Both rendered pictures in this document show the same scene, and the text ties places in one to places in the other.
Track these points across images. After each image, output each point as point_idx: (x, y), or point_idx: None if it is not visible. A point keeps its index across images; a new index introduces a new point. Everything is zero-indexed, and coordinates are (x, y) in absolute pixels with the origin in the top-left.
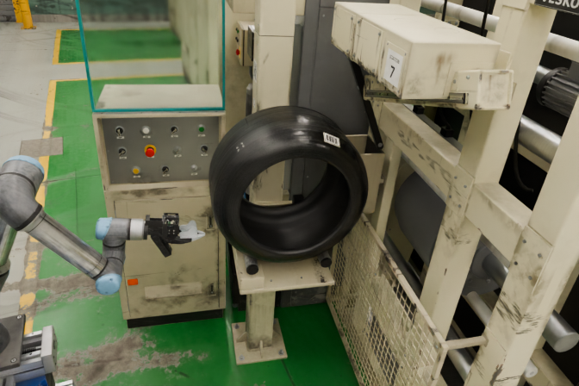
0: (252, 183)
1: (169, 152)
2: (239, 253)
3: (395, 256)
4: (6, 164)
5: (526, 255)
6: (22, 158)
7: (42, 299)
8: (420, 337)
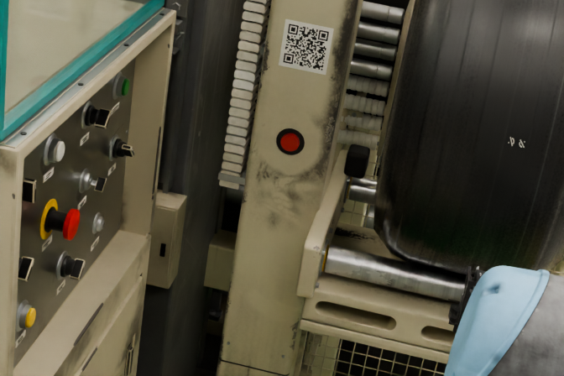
0: (291, 170)
1: (72, 201)
2: (441, 315)
3: (370, 211)
4: (561, 308)
5: None
6: (526, 271)
7: None
8: None
